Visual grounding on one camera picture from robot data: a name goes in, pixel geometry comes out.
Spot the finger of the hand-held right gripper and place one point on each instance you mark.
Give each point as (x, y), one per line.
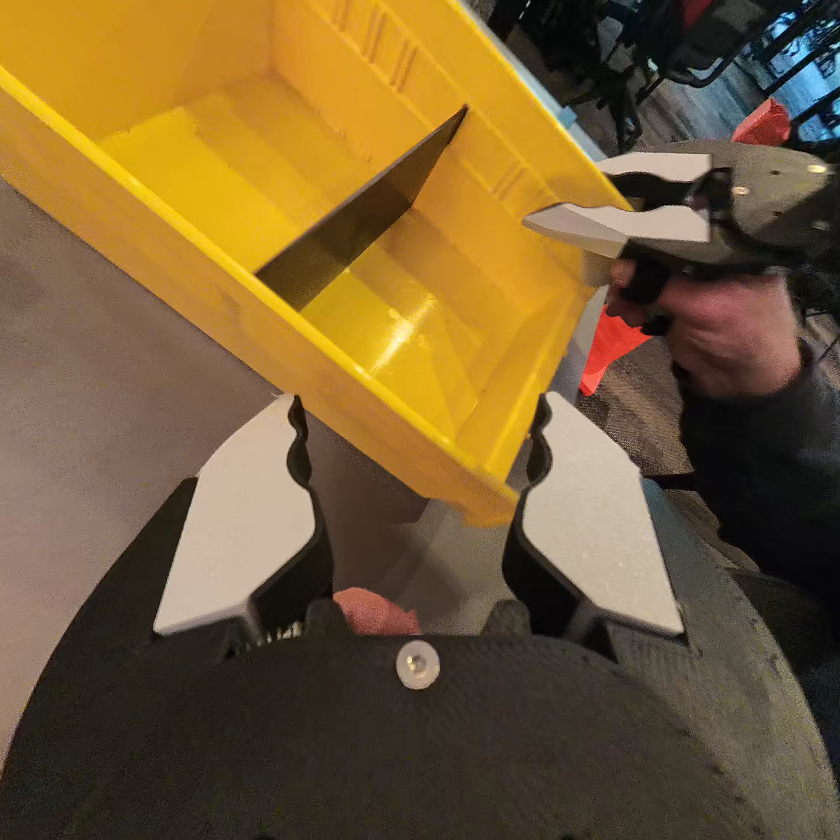
(623, 229)
(663, 165)

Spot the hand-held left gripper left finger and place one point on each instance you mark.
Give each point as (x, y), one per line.
(236, 525)

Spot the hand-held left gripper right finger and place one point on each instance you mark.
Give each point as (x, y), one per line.
(597, 525)

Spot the yellow plastic bin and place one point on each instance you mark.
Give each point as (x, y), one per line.
(216, 164)

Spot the person's right forearm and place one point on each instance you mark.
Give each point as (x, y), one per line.
(774, 459)

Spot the person's right hand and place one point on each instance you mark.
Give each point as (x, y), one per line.
(728, 334)

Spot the person's left hand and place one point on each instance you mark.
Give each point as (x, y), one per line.
(377, 613)

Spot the orange box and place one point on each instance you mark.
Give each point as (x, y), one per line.
(761, 124)

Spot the black office chair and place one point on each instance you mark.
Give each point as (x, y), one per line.
(623, 65)

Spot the orange traffic cone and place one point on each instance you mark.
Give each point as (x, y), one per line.
(607, 361)

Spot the black bin divider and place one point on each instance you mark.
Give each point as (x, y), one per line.
(354, 223)

